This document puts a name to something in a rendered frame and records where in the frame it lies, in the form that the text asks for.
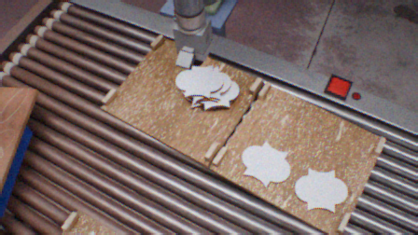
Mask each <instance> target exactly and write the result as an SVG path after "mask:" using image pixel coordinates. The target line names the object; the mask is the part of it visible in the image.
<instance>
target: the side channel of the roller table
mask: <svg viewBox="0 0 418 235"><path fill-rule="evenodd" d="M61 2H64V0H40V1H38V2H37V3H36V5H34V6H33V7H32V9H30V11H28V13H27V14H25V15H24V16H23V17H22V18H21V19H20V21H18V23H16V25H15V26H13V27H12V29H10V31H8V33H7V34H6V35H5V36H4V37H3V38H1V40H0V66H1V64H2V62H11V61H10V60H9V55H10V54H11V52H17V53H19V52H18V47H19V44H20V43H24V44H27V43H26V38H27V35H35V28H36V27H37V26H38V25H39V26H41V27H43V24H42V22H43V19H45V18H50V19H51V17H50V12H51V11H52V10H54V9H57V10H58V5H59V3H61ZM12 63H13V62H12Z"/></svg>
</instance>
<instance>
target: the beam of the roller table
mask: <svg viewBox="0 0 418 235"><path fill-rule="evenodd" d="M64 2H68V3H69V4H73V5H74V6H76V7H81V8H84V9H85V10H88V11H90V12H93V13H95V14H99V15H101V16H105V17H107V18H109V19H111V20H114V21H119V22H121V23H125V24H127V25H130V26H131V27H135V28H137V29H140V30H142V31H144V32H148V33H150V34H153V35H163V37H164V38H167V39H169V40H172V41H174V35H173V26H174V25H175V21H174V20H173V19H171V18H169V19H168V18H166V17H165V16H161V15H159V14H155V13H153V12H150V11H147V10H144V9H142V8H140V7H139V8H138V7H136V6H131V5H130V4H126V3H124V2H120V1H118V0H64ZM174 42H175V41H174ZM208 56H212V57H214V58H218V59H219V60H221V61H224V62H227V63H232V64H233V65H235V66H239V67H241V68H243V69H246V70H248V71H249V72H254V73H255V74H258V75H261V76H264V77H267V78H269V79H271V80H274V81H276V82H278V83H281V84H284V85H286V86H288V87H291V88H293V89H294V90H299V91H301V92H305V93H306V94H309V95H312V96H313V97H315V98H319V99H321V100H323V101H326V102H328V103H330V104H335V105H337V106H339V107H341V108H344V109H346V110H348V111H352V112H353V113H355V114H358V115H360V116H361V117H365V118H369V119H371V120H373V121H377V122H378V123H380V124H383V125H384V126H388V127H389V128H391V129H392V128H393V129H394V130H396V131H400V132H404V133H405V134H407V135H409V136H411V137H414V138H416V139H418V112H414V111H412V110H411V109H408V108H406V107H403V106H401V105H399V104H395V103H393V102H390V101H388V100H385V99H383V98H381V97H378V96H376V95H374V94H370V93H368V92H366V91H363V90H361V89H357V88H355V87H353V86H352V87H351V88H350V92H349V93H348V96H347V99H346V100H345V101H342V100H339V99H338V98H334V97H332V96H330V95H327V94H325V93H324V90H325V88H326V85H327V83H328V81H329V77H327V76H325V75H320V74H319V73H317V72H313V71H312V70H310V69H306V68H304V67H302V66H300V65H296V64H294V63H293V62H288V61H286V60H282V59H280V58H278V57H274V56H272V55H271V54H267V53H264V52H263V51H259V50H256V49H255V48H250V47H248V46H244V45H243V44H241V43H236V42H235V41H232V40H228V39H227V38H225V37H221V36H219V35H214V34H213V47H212V49H211V50H210V53H209V54H208ZM354 92H358V93H359V94H360V95H361V99H360V100H358V101H357V100H355V99H353V98H352V93H354Z"/></svg>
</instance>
